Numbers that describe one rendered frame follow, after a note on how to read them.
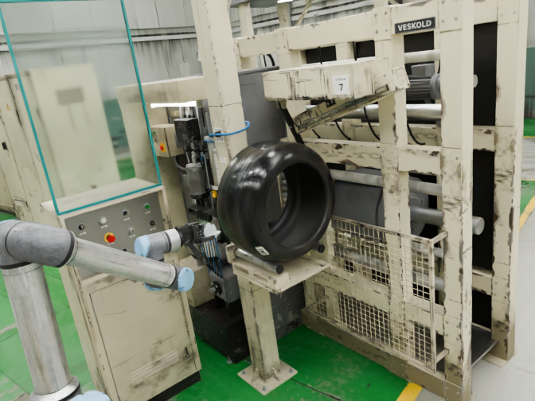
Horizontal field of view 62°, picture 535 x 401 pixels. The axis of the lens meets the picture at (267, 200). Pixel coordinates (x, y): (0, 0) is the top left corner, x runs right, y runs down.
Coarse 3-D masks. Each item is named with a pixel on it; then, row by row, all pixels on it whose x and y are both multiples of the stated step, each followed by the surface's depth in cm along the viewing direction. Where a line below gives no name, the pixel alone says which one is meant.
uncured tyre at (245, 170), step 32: (256, 160) 198; (288, 160) 201; (320, 160) 214; (224, 192) 205; (256, 192) 193; (288, 192) 244; (320, 192) 235; (224, 224) 210; (256, 224) 196; (288, 224) 244; (320, 224) 222; (288, 256) 211
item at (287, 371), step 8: (248, 368) 283; (280, 368) 279; (288, 368) 278; (240, 376) 277; (248, 376) 275; (272, 376) 271; (280, 376) 272; (288, 376) 271; (256, 384) 268; (264, 384) 267; (272, 384) 266; (264, 392) 260
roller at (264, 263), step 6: (240, 252) 232; (246, 252) 229; (246, 258) 228; (252, 258) 224; (258, 258) 221; (258, 264) 221; (264, 264) 216; (270, 264) 213; (276, 264) 211; (270, 270) 214; (276, 270) 209; (282, 270) 211
